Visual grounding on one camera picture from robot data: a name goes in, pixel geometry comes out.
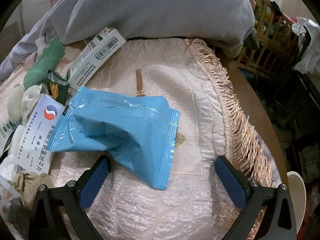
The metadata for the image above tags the beige cloth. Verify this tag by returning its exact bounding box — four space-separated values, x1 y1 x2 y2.
12 171 53 211

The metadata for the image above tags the white blue-logo medicine box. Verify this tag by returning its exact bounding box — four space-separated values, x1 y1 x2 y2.
14 95 65 174

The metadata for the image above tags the blue foil snack wrapper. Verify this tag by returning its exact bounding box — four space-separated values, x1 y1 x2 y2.
47 86 180 190

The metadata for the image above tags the white plastic wrapper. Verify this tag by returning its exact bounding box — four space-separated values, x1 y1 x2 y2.
21 83 49 124

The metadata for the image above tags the dark green snack packet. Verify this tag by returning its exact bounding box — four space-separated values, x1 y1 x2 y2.
46 70 69 105

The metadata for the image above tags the green towel cloth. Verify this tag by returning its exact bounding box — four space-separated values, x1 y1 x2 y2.
23 36 66 90

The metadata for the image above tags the green white medicine box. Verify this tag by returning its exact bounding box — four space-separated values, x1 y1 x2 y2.
66 27 126 90

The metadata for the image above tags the cream round trash bin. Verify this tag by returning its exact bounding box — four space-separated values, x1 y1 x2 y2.
287 171 306 233

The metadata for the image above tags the pink quilted bedspread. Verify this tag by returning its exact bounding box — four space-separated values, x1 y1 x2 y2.
0 37 279 240

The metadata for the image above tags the white crumpled plastic bag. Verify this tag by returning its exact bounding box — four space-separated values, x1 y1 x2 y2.
292 17 319 74

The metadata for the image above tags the wooden baby crib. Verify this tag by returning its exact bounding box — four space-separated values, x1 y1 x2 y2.
235 0 299 75

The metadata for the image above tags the grey-blue duvet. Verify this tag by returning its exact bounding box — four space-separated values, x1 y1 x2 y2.
1 0 254 80

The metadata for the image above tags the wooden bed frame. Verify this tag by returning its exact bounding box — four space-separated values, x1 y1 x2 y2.
215 49 288 184

